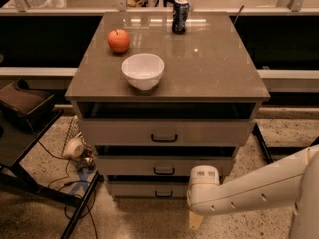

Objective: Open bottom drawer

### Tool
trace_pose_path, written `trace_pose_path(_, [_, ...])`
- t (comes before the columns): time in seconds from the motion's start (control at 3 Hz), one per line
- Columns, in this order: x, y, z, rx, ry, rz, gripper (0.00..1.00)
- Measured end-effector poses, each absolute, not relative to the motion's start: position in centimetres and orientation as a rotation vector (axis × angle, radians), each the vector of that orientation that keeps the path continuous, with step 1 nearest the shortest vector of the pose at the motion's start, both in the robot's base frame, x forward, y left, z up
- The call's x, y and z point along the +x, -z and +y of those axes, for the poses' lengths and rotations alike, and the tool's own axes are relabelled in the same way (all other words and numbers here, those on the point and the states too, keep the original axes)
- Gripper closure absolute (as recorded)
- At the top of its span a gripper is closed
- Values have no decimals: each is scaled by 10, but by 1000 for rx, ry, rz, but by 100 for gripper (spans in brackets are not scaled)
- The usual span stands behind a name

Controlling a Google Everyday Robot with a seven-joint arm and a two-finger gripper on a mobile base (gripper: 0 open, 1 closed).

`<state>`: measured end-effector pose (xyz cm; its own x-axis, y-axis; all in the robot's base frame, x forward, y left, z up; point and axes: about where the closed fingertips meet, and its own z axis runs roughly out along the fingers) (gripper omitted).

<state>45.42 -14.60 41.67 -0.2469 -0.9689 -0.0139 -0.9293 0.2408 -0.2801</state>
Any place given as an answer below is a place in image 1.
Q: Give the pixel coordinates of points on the white bowl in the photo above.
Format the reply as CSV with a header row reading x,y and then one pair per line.
x,y
143,71

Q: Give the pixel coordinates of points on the brown bag on table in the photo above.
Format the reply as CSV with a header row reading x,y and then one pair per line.
x,y
23,105

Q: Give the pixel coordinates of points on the wire mesh basket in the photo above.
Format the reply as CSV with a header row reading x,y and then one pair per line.
x,y
73,131

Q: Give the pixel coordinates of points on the grey drawer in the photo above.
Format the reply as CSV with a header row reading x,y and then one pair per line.
x,y
147,190
158,166
166,132

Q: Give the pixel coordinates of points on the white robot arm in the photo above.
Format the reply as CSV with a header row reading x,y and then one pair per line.
x,y
291,181

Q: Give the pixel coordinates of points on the grey drawer cabinet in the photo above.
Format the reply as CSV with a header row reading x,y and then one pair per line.
x,y
208,75

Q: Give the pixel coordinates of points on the red apple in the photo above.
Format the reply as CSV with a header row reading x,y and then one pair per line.
x,y
118,40

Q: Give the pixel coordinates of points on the dark soda can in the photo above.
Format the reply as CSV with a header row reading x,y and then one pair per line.
x,y
180,15

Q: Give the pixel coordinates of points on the black stand leg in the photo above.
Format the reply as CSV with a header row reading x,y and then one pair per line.
x,y
257,133

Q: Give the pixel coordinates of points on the white round device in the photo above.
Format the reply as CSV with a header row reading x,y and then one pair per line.
x,y
74,148

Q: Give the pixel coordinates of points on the black side table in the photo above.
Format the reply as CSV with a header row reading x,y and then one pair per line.
x,y
15,144

